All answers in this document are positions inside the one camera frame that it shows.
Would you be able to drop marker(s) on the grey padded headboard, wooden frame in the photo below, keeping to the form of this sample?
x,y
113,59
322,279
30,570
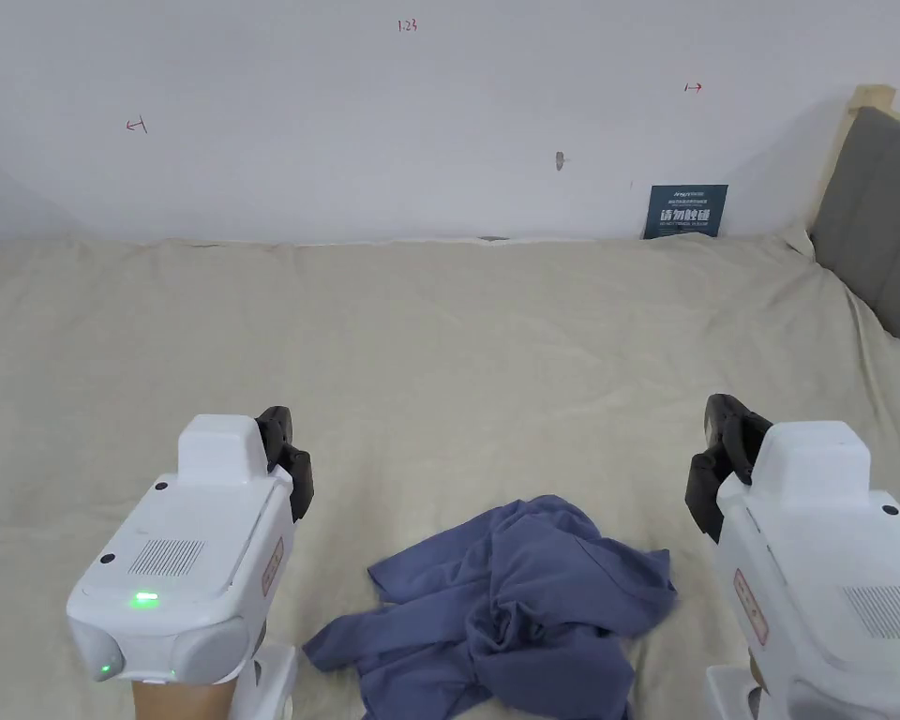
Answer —
x,y
881,217

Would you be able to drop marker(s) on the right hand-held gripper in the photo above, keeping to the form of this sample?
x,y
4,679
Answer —
x,y
825,555

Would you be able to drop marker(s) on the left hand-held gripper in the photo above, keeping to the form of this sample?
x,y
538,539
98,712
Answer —
x,y
187,540

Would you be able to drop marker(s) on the dark blue shirt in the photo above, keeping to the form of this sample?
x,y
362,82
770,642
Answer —
x,y
525,607

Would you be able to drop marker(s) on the dark blue sign card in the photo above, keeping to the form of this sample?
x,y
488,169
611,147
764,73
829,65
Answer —
x,y
686,212

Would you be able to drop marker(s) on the bed with beige sheet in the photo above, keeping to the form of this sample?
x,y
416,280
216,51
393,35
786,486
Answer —
x,y
450,360

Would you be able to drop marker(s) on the person's left hand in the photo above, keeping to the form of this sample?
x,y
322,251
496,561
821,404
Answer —
x,y
184,703

